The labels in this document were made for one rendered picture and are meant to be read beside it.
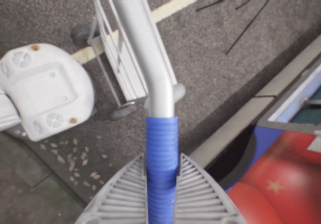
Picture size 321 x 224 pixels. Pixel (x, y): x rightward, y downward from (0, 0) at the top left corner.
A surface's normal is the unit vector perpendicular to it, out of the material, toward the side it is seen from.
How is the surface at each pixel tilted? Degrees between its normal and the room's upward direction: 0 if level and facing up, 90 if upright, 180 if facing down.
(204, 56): 0
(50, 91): 2
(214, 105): 0
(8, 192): 9
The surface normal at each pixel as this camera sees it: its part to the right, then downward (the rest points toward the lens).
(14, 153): 0.31, 0.06
